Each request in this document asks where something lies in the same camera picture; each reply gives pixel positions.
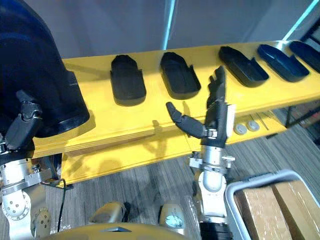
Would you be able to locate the black plastic housing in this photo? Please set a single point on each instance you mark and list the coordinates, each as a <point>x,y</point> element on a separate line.
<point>32,62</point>
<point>242,67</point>
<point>127,80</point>
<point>180,75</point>
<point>306,53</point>
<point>282,62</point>

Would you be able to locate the grey plastic box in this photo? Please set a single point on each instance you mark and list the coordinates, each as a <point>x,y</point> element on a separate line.
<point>231,200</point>

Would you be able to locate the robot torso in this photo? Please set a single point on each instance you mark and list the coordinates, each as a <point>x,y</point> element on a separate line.
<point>112,232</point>

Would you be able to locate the round silver disc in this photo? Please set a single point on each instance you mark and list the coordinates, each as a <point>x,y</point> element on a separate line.
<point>240,129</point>
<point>253,125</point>

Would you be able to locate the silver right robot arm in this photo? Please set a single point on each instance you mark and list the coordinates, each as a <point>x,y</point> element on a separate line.
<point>213,180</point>

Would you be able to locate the teal light strip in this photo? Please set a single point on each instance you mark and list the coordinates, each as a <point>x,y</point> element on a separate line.
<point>169,25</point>
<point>302,18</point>

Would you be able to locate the yellow wooden shelf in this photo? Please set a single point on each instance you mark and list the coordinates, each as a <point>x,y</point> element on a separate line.
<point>155,130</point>

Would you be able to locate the silver right robot leg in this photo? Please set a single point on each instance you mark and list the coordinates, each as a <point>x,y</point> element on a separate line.
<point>172,217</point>

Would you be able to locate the silver robot leg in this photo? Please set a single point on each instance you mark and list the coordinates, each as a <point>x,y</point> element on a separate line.
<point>106,212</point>
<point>172,217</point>

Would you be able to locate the brown cardboard piece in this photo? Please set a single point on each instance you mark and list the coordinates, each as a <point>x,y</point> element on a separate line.
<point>262,215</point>
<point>300,205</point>

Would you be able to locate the silver left robot leg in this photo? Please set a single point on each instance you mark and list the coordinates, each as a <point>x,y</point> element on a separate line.
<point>106,212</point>

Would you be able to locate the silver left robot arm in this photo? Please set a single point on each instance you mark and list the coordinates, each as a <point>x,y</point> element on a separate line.
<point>17,180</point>

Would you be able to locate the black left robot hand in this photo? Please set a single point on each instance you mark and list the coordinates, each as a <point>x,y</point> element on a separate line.
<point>22,125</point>

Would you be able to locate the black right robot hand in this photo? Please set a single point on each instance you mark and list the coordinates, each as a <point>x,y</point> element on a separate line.
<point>217,117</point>

